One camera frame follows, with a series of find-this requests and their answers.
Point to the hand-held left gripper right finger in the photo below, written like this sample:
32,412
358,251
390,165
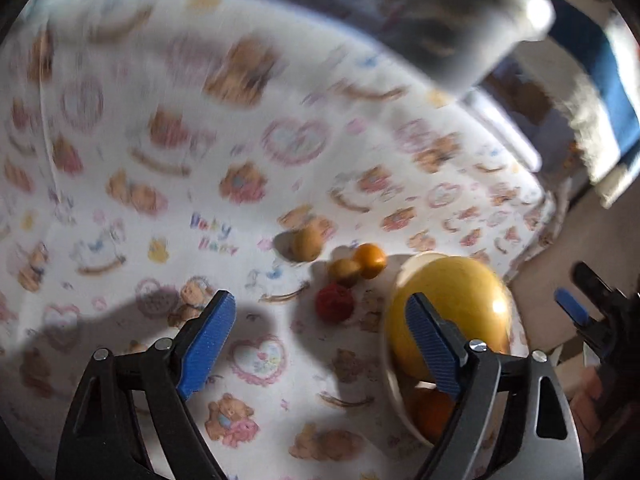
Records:
430,340

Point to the large yellow apple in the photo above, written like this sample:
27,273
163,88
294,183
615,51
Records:
465,300

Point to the striped curtain cloth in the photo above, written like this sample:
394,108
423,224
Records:
615,90

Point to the clear plastic jar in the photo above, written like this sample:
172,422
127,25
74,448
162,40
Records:
465,45

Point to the large orange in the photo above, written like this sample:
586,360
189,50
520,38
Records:
432,412

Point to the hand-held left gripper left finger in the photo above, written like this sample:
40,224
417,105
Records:
210,340

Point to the small yellow round fruit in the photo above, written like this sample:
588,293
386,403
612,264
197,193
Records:
306,244

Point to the beige plate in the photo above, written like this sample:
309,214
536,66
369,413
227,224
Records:
402,400

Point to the red cherry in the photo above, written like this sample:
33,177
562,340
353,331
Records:
334,302

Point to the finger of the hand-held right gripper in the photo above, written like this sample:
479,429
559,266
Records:
571,305
595,282

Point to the small tan round fruit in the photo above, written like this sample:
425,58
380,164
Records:
344,271

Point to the small orange kumquat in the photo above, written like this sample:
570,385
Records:
371,260

